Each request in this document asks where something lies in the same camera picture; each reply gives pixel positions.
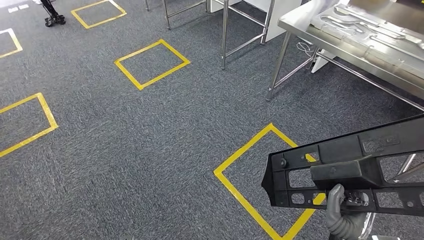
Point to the black plastic part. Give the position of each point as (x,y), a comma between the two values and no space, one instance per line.
(344,172)

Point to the steel workbench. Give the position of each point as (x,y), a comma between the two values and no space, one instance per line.
(298,24)

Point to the aluminium jig plate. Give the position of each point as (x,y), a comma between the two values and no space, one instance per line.
(364,30)

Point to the black wheeled stand leg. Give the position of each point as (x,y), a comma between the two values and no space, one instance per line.
(54,20)

